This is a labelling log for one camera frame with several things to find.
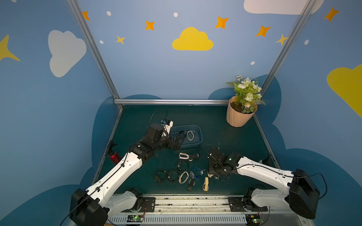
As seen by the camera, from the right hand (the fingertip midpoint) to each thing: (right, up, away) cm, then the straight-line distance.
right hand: (212, 168), depth 83 cm
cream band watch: (-19, -6, -1) cm, 20 cm away
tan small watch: (-1, -5, +1) cm, 5 cm away
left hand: (-19, +19, -7) cm, 28 cm away
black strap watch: (-12, +4, +8) cm, 15 cm away
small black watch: (-18, +18, +20) cm, 32 cm away
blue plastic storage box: (-6, +16, +18) cm, 25 cm away
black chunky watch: (-31, -4, -1) cm, 31 cm away
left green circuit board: (-42, -22, -12) cm, 49 cm away
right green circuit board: (+19, -23, -11) cm, 32 cm away
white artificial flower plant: (+25, +46, +7) cm, 53 cm away
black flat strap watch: (-12, -8, -1) cm, 15 cm away
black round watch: (-17, -1, +5) cm, 18 cm away
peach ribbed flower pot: (+21, +30, +16) cm, 40 cm away
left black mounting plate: (-36, -18, -8) cm, 41 cm away
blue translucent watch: (-9, -3, +1) cm, 10 cm away
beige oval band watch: (-12, +18, +20) cm, 29 cm away
